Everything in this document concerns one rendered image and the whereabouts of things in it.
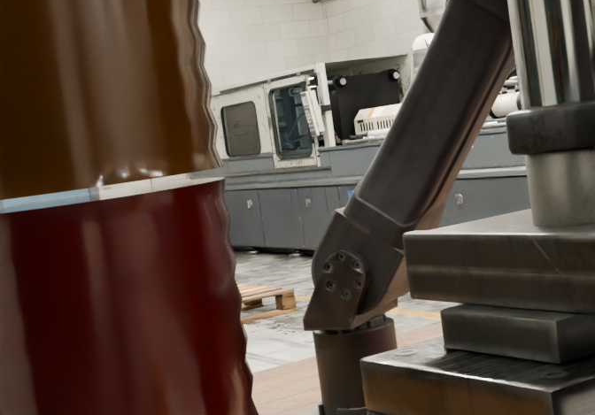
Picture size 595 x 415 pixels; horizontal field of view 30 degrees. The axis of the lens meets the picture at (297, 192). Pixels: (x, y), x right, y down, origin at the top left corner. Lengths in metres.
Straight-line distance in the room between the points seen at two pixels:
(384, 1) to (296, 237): 3.12
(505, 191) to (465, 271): 7.12
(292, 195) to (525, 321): 9.64
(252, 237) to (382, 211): 10.09
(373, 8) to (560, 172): 11.78
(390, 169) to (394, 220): 0.04
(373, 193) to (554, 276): 0.42
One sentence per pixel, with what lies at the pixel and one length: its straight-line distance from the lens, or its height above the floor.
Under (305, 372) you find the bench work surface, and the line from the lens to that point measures 1.06.
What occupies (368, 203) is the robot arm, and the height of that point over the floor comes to 1.07.
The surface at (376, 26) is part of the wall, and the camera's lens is 12.14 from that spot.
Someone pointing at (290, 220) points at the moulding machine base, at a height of 0.34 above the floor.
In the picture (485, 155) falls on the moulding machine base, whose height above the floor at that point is 0.80.
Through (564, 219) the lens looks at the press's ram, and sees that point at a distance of 0.41.
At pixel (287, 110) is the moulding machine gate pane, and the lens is 9.88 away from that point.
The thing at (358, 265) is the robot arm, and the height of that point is 1.02.
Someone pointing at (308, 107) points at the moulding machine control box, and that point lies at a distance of 9.29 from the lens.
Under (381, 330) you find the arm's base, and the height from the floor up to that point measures 0.97.
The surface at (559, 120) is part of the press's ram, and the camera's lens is 0.40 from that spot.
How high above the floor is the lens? 1.12
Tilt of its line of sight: 3 degrees down
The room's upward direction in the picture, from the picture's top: 8 degrees counter-clockwise
